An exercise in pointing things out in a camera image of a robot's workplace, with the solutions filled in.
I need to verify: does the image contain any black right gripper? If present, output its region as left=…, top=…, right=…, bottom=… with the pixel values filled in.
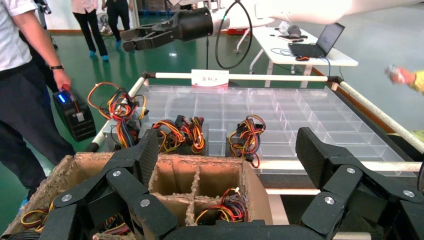
left=119, top=7, right=216, bottom=53

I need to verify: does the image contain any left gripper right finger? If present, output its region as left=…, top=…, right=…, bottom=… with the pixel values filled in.
left=294, top=126, right=424, bottom=240

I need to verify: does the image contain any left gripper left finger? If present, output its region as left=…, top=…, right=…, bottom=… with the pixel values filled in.
left=39, top=128, right=179, bottom=240

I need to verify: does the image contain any black device with blue light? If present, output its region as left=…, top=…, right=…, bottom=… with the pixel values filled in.
left=52, top=83, right=98, bottom=143

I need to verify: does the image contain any yellow-sleeved forearm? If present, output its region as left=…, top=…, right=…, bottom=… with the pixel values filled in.
left=408, top=69, right=424, bottom=94

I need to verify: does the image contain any bare person forearm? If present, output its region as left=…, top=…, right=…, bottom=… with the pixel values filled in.
left=11, top=9, right=64, bottom=72

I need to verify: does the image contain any person hand holding device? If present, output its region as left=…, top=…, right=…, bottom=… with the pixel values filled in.
left=52, top=68, right=72, bottom=91

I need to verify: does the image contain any hand of yellow-sleeved person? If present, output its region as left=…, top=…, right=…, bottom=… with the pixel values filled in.
left=384, top=63, right=417, bottom=86

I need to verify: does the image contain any person in black clothes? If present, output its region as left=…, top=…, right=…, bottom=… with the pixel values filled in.
left=100, top=0, right=134, bottom=51

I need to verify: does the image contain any grey floor fan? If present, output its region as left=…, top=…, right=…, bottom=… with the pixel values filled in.
left=96, top=12, right=114, bottom=37

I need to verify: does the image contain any clear plastic divider tray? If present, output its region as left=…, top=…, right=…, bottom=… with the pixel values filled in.
left=134, top=84, right=418, bottom=176

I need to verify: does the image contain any person in pink shirt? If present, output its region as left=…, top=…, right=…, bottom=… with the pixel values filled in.
left=70, top=0, right=110, bottom=63

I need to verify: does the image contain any white sign with red text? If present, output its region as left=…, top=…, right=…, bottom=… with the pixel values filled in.
left=191, top=69, right=230, bottom=89

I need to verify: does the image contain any brown cardboard divider box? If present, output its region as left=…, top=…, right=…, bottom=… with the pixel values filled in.
left=1, top=152, right=274, bottom=240

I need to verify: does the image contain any white office table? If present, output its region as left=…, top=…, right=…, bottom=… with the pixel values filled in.
left=235, top=25, right=360, bottom=79

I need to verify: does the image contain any person in white shirt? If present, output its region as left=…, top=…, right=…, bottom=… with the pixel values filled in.
left=0, top=0, right=77, bottom=213

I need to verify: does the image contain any black laptop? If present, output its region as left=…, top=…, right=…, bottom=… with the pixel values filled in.
left=287, top=22, right=346, bottom=60

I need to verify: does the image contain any grey rounded object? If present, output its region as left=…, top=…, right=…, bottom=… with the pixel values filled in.
left=285, top=24, right=303, bottom=39

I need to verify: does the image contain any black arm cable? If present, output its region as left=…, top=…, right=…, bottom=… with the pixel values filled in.
left=214, top=0, right=254, bottom=71

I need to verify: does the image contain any power supply with black cables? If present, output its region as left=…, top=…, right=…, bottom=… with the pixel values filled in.
left=7, top=230, right=41, bottom=240

